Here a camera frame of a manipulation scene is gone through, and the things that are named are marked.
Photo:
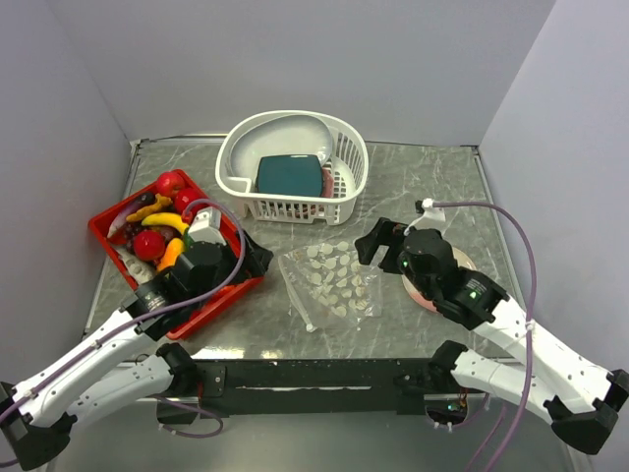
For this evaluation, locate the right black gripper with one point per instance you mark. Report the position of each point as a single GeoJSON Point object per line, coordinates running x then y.
{"type": "Point", "coordinates": [385, 232]}

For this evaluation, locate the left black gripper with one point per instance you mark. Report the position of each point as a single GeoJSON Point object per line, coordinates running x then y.
{"type": "Point", "coordinates": [257, 262]}

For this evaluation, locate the clear dotted zip bag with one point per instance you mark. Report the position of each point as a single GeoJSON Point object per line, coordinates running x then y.
{"type": "Point", "coordinates": [329, 288]}

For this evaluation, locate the red faceted apple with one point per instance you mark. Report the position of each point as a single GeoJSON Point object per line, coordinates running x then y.
{"type": "Point", "coordinates": [183, 198]}

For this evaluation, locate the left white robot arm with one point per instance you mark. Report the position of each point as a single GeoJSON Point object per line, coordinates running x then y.
{"type": "Point", "coordinates": [39, 414]}

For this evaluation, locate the orange yellow mango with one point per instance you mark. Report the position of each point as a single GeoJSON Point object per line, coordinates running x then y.
{"type": "Point", "coordinates": [174, 249]}

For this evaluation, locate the yellow banana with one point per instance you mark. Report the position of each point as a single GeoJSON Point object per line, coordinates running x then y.
{"type": "Point", "coordinates": [170, 219]}

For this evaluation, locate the red round fruit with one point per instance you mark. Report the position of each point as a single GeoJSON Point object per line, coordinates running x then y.
{"type": "Point", "coordinates": [149, 246]}

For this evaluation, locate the pink plate in basket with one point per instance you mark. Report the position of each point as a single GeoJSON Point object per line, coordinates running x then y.
{"type": "Point", "coordinates": [328, 184]}

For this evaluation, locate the white fish toy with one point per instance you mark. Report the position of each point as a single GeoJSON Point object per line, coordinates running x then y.
{"type": "Point", "coordinates": [138, 270]}

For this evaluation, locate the white plastic basket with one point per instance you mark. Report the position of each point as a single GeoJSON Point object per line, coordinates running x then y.
{"type": "Point", "coordinates": [349, 164]}

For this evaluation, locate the pink round plate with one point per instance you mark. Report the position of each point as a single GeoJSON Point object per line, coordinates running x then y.
{"type": "Point", "coordinates": [462, 260]}

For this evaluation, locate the orange ginger root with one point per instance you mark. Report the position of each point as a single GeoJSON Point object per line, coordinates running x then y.
{"type": "Point", "coordinates": [158, 205]}

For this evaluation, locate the purple grapes bunch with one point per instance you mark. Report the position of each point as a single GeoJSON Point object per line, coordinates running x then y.
{"type": "Point", "coordinates": [134, 234]}

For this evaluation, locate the purple eggplant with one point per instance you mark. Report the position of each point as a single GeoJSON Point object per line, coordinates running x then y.
{"type": "Point", "coordinates": [143, 200]}

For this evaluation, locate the teal square plate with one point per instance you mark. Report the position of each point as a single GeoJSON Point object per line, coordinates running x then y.
{"type": "Point", "coordinates": [297, 175]}

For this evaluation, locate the red plastic tray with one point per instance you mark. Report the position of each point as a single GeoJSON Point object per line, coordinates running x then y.
{"type": "Point", "coordinates": [199, 319]}

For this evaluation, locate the white oval plate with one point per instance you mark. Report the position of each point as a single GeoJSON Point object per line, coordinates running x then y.
{"type": "Point", "coordinates": [292, 134]}

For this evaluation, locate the black mounting base bar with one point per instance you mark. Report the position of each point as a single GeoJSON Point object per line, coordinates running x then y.
{"type": "Point", "coordinates": [264, 387]}

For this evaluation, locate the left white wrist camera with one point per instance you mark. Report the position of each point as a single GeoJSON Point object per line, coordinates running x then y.
{"type": "Point", "coordinates": [206, 227]}

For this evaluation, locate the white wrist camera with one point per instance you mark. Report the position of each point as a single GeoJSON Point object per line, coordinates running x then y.
{"type": "Point", "coordinates": [432, 217]}
{"type": "Point", "coordinates": [206, 227]}

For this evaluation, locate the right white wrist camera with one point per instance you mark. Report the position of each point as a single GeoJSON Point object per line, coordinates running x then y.
{"type": "Point", "coordinates": [432, 217]}

